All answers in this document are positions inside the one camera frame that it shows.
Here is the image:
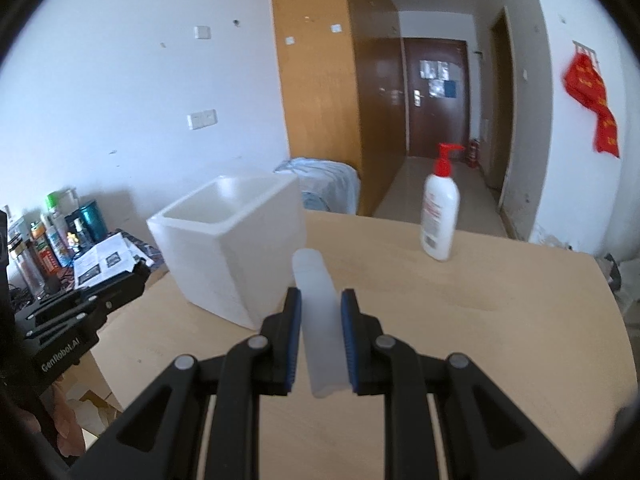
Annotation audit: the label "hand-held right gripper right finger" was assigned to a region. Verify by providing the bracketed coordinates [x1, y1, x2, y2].
[339, 288, 584, 480]

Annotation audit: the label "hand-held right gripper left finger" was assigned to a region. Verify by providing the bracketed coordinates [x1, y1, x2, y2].
[82, 287, 304, 480]

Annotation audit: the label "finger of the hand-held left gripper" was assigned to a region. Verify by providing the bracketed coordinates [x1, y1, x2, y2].
[70, 258, 154, 311]
[14, 287, 108, 342]

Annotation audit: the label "translucent white plastic bottle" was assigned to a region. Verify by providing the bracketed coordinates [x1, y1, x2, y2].
[291, 248, 351, 400]

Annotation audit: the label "white foam box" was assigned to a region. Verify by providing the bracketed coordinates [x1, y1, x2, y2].
[146, 172, 309, 331]

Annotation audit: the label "person's left hand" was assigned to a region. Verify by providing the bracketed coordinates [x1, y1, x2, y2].
[52, 388, 90, 467]

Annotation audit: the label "printed paper sheets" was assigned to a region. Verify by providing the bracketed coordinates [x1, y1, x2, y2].
[74, 233, 137, 284]

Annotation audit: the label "teal cup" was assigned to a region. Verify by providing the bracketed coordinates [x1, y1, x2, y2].
[78, 199, 109, 244]

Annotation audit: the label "cardboard box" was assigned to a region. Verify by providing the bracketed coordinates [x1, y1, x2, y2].
[65, 389, 124, 432]

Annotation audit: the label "group of toiletry bottles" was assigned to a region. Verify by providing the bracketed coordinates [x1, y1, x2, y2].
[4, 189, 82, 293]

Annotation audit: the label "white lotion bottle red pump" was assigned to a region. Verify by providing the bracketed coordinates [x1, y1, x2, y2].
[418, 142, 466, 262]

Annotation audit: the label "trash bin with blue bag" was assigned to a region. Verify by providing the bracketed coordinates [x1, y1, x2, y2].
[273, 157, 361, 214]

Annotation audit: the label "brown entrance door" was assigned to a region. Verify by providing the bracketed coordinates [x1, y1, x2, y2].
[402, 37, 471, 159]

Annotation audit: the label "wooden wardrobe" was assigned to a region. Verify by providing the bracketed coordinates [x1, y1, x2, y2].
[267, 0, 404, 217]

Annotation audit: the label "paper notices on door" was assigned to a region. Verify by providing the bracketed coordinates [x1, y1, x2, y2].
[418, 59, 459, 99]

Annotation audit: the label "red hanging cloth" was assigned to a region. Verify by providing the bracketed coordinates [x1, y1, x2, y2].
[562, 53, 621, 160]

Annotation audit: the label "double white wall switch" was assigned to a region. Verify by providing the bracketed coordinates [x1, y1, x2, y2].
[187, 108, 219, 131]

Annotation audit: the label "dark wooden doorway frame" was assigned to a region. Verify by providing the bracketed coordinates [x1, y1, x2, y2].
[487, 7, 516, 212]

